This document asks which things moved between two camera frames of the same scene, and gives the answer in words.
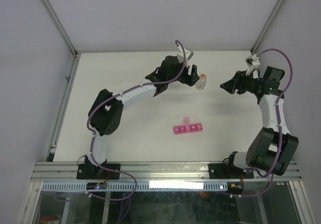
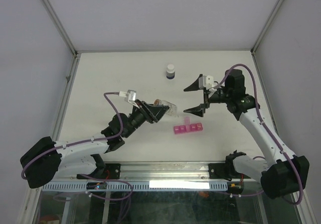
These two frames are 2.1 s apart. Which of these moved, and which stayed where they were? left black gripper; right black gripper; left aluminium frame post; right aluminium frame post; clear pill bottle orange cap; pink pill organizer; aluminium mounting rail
Moved: right black gripper; clear pill bottle orange cap; left black gripper
Stayed: right aluminium frame post; pink pill organizer; aluminium mounting rail; left aluminium frame post
